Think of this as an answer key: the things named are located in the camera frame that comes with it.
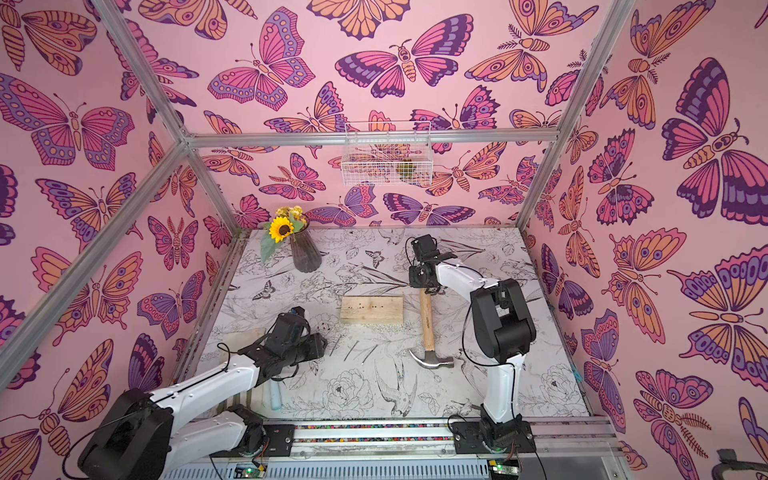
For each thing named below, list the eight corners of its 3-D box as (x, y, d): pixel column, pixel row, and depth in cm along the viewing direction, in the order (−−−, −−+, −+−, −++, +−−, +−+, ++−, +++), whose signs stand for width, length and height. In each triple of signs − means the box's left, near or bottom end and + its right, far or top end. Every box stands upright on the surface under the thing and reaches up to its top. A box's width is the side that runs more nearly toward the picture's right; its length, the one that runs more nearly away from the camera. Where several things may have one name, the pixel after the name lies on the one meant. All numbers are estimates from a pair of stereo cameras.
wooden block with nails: (340, 324, 96) (338, 318, 93) (342, 303, 101) (341, 296, 98) (402, 324, 96) (403, 318, 93) (402, 303, 101) (402, 296, 98)
